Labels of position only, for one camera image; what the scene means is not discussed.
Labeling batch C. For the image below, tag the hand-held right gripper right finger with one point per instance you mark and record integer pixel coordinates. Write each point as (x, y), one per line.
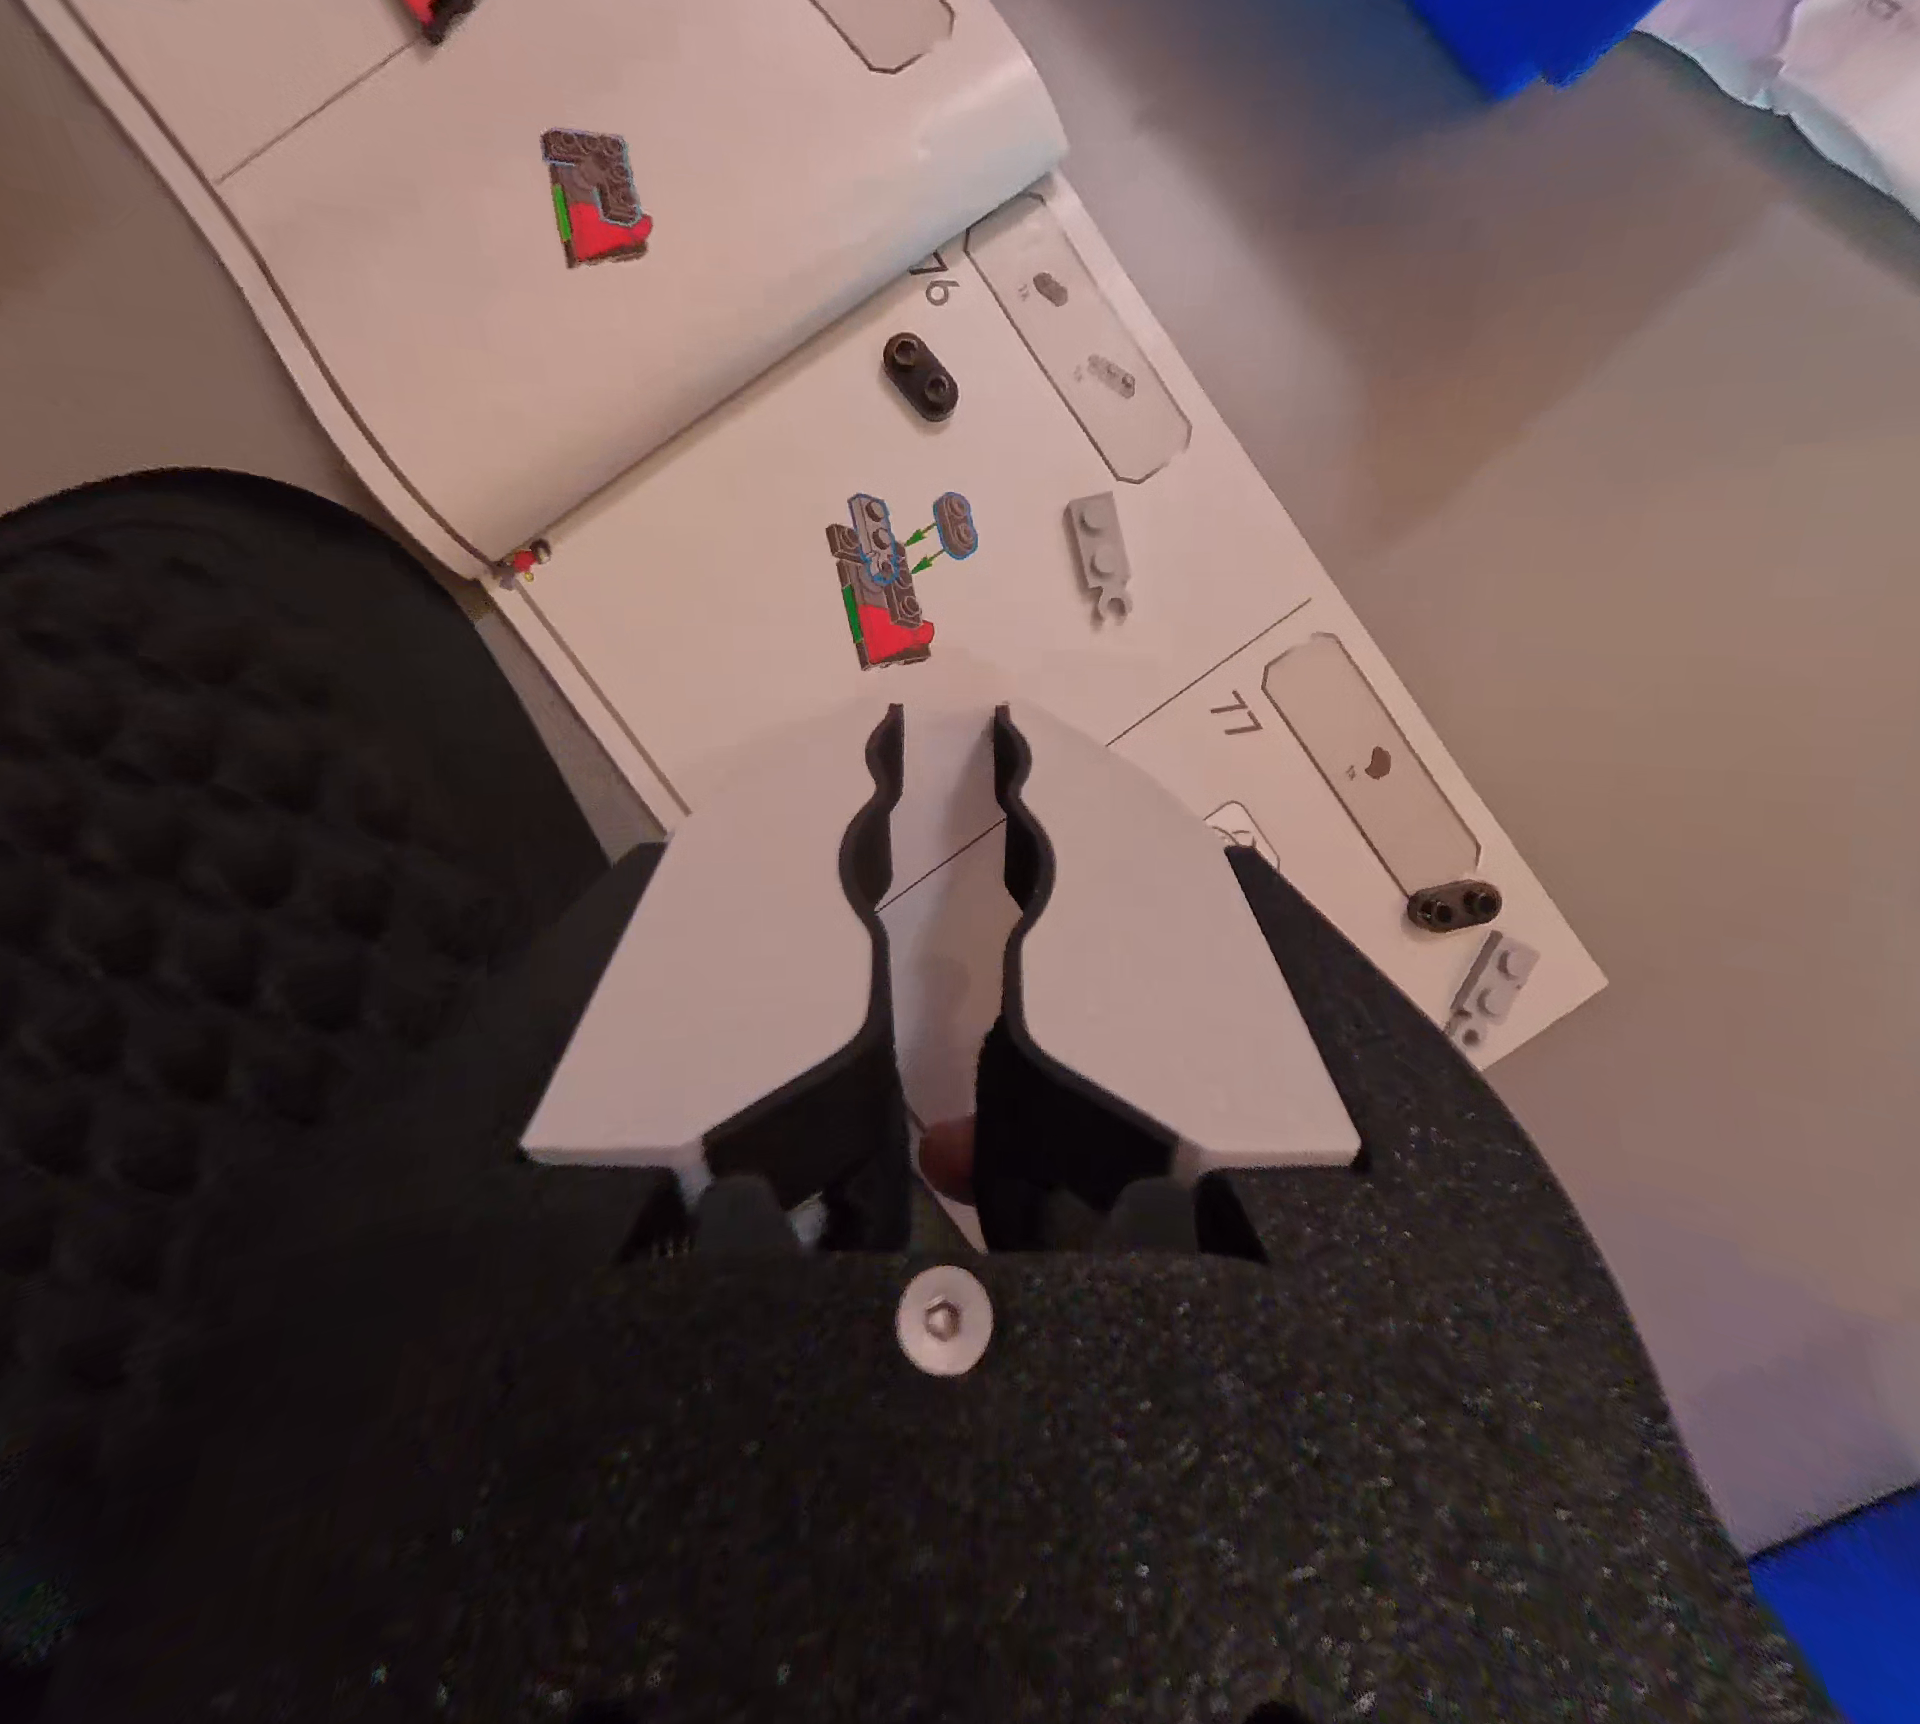
(1171, 989)

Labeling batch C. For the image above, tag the white instruction booklet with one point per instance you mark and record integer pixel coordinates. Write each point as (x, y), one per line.
(451, 299)

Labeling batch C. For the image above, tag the black rounded two-hole plate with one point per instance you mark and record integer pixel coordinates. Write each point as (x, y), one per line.
(920, 376)
(1452, 907)

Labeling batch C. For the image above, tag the grey brick plate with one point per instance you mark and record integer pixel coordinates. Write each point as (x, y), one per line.
(1094, 538)
(1500, 983)

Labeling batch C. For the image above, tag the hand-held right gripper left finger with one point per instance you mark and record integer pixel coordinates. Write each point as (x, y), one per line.
(721, 989)

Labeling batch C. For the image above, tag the black quilted cushion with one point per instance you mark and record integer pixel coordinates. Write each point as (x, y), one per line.
(224, 779)

